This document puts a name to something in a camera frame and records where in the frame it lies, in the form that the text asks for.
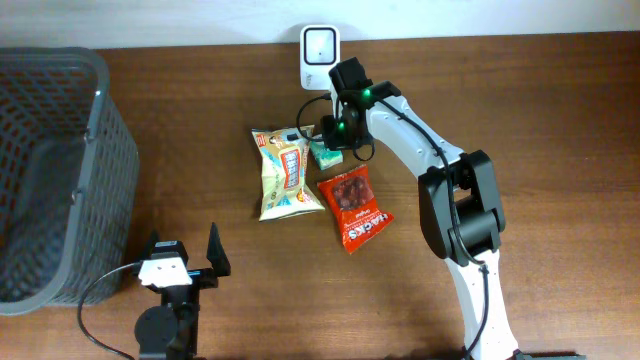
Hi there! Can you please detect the red Hacks candy bag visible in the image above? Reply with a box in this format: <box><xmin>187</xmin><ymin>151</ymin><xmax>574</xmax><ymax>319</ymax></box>
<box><xmin>317</xmin><ymin>165</ymin><xmax>394</xmax><ymax>254</ymax></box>

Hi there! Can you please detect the beige snack chip bag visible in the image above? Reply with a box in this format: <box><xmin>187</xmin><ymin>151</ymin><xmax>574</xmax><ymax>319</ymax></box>
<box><xmin>252</xmin><ymin>125</ymin><xmax>324</xmax><ymax>222</ymax></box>

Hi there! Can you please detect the white barcode scanner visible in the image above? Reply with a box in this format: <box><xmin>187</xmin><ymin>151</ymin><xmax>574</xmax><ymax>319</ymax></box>
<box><xmin>299</xmin><ymin>24</ymin><xmax>341</xmax><ymax>91</ymax></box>

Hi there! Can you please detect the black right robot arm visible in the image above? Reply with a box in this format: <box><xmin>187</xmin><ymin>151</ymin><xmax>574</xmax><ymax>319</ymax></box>
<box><xmin>322</xmin><ymin>58</ymin><xmax>519</xmax><ymax>359</ymax></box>

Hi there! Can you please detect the grey plastic mesh basket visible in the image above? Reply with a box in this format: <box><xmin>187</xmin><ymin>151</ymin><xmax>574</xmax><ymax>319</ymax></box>
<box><xmin>1</xmin><ymin>48</ymin><xmax>140</xmax><ymax>316</ymax></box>

